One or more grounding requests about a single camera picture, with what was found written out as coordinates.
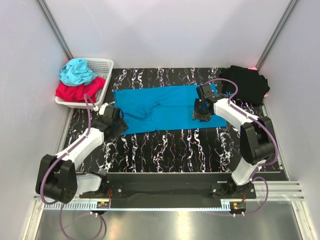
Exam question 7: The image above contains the blue t-shirt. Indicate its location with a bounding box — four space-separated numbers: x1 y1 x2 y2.
113 85 227 135

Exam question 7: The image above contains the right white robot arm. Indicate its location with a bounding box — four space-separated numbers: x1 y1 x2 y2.
192 97 278 199

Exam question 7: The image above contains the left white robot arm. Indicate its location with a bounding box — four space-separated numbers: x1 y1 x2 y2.
35 103 129 205

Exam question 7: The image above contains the red t-shirt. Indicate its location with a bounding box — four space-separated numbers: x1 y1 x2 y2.
55 76 106 103

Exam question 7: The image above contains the black folded t-shirt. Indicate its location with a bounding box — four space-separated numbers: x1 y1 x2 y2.
219 65 270 106

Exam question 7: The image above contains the white plastic basket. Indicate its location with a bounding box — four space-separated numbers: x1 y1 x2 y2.
54 57 114 109

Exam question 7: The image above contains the light turquoise t-shirt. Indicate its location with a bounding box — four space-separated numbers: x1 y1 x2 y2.
59 58 98 87

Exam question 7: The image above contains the pink folded cloth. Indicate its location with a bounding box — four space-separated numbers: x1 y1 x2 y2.
248 67 270 98

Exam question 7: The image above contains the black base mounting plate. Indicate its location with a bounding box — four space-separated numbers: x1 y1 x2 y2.
80 172 257 211

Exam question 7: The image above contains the aluminium frame rail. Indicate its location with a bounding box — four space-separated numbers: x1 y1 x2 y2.
44 180 304 204

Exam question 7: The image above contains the left aluminium corner post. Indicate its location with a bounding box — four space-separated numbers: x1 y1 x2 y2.
35 0 74 60

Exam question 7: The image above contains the aluminium corner post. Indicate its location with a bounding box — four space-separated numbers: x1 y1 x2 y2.
35 0 74 60
255 0 300 71

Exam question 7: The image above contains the right aluminium corner post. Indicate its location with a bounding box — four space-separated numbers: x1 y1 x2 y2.
255 0 300 71

